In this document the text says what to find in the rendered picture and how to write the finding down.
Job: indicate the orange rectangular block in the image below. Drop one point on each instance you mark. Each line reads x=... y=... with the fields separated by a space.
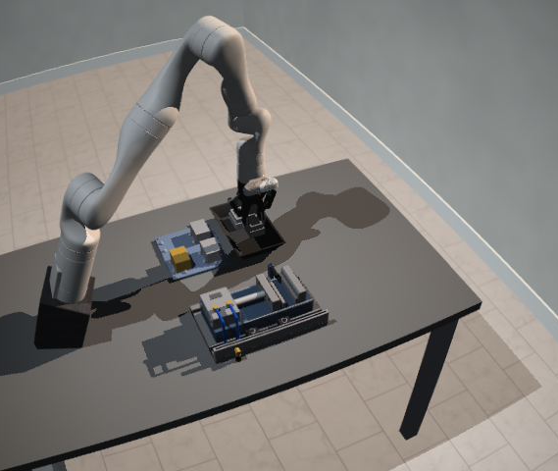
x=180 y=259

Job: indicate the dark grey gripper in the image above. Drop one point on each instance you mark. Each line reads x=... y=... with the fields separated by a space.
x=247 y=201

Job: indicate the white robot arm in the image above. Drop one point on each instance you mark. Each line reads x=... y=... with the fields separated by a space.
x=93 y=203

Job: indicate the grey flat bar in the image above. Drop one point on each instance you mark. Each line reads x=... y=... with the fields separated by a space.
x=282 y=302
x=288 y=288

